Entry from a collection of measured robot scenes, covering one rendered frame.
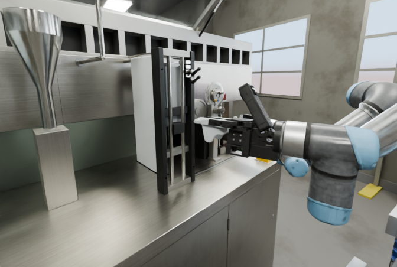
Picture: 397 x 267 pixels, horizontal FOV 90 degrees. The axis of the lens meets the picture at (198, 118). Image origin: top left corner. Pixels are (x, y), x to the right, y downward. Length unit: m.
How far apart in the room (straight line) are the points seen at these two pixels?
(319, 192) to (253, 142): 0.15
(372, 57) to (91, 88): 3.02
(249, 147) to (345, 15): 3.11
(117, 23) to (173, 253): 1.03
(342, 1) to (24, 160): 3.55
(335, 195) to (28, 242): 0.77
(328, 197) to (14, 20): 0.87
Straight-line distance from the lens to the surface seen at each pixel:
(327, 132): 0.44
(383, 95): 0.91
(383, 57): 3.22
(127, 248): 0.66
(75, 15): 1.11
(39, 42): 0.78
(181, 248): 0.81
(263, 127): 0.45
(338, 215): 0.49
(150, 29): 1.26
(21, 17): 0.78
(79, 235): 0.74
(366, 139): 0.44
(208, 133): 0.49
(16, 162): 1.10
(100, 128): 1.12
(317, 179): 0.46
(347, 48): 3.36
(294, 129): 0.43
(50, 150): 0.82
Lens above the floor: 1.34
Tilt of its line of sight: 12 degrees down
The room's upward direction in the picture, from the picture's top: straight up
